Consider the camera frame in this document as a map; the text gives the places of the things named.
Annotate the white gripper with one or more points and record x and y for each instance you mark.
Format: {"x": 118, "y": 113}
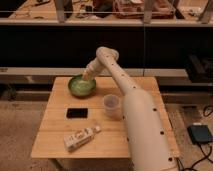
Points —
{"x": 93, "y": 69}

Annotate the green ceramic bowl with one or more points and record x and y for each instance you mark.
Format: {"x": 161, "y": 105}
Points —
{"x": 81, "y": 88}

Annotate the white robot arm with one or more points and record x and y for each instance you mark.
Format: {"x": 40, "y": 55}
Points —
{"x": 148, "y": 143}

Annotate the black smartphone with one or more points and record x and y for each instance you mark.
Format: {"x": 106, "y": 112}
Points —
{"x": 73, "y": 113}

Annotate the wooden folding table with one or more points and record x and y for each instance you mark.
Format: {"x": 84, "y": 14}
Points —
{"x": 111, "y": 142}

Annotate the black power box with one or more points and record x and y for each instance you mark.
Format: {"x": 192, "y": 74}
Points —
{"x": 200, "y": 134}

